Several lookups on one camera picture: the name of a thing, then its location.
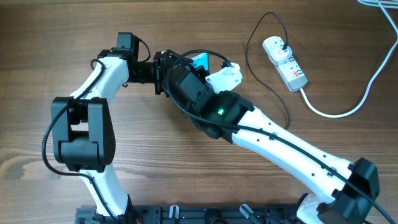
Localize turquoise screen smartphone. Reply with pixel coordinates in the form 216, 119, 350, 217
190, 53, 209, 71

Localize black usb charging cable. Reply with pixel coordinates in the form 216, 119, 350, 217
245, 11, 292, 130

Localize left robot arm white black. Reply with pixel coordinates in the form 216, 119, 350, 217
42, 32, 178, 223

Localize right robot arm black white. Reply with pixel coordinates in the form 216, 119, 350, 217
165, 65, 379, 223

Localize white usb charger plug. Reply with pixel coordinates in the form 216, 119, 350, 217
270, 47, 292, 65

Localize white power strip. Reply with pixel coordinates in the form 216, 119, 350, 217
262, 36, 308, 92

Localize white power strip cord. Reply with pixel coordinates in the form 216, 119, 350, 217
299, 0, 398, 119

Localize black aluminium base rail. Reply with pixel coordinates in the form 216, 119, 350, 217
75, 203, 304, 224

